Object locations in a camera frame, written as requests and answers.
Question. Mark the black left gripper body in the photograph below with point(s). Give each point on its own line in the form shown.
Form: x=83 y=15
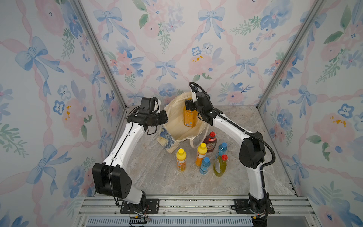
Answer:
x=159 y=119

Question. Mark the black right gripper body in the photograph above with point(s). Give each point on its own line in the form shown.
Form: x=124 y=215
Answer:
x=194 y=106

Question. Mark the orange pump soap bottle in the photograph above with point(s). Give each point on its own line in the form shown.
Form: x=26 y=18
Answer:
x=189 y=117

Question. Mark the cream canvas shopping bag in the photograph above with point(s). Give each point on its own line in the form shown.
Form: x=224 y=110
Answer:
x=174 y=132

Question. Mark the dark red soap bottle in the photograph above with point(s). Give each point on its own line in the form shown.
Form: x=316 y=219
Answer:
x=210 y=142

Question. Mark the small blue bottle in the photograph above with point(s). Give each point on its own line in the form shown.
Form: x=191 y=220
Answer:
x=205 y=166
x=222 y=149

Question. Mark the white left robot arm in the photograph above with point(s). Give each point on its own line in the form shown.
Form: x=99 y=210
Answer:
x=110 y=177

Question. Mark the green soap bottle red cap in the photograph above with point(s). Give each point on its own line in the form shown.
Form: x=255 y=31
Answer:
x=220 y=165

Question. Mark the orange bottle yellow cap right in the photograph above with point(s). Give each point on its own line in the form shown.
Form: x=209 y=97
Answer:
x=201 y=153

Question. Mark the orange bottle yellow cap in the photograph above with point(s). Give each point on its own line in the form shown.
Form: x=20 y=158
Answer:
x=181 y=156
x=201 y=153

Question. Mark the orange bottle yellow cap left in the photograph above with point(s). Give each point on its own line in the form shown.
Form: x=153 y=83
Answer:
x=181 y=156

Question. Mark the small blue bottle front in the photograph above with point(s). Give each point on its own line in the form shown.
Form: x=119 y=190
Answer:
x=205 y=166

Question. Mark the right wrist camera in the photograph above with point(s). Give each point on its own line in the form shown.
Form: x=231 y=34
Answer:
x=194 y=96

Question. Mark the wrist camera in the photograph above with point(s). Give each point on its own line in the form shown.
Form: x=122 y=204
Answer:
x=149 y=105
x=194 y=96

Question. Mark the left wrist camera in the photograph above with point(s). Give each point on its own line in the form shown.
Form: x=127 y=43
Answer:
x=149 y=105

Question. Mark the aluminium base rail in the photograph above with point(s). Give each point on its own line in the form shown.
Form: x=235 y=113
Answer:
x=196 y=211

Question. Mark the aluminium corner post left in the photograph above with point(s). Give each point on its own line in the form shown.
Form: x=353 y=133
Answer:
x=84 y=20

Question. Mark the aluminium corner post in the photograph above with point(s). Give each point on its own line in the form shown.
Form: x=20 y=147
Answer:
x=295 y=44
x=84 y=20

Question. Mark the aluminium corner post right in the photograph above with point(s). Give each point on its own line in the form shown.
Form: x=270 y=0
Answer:
x=295 y=44

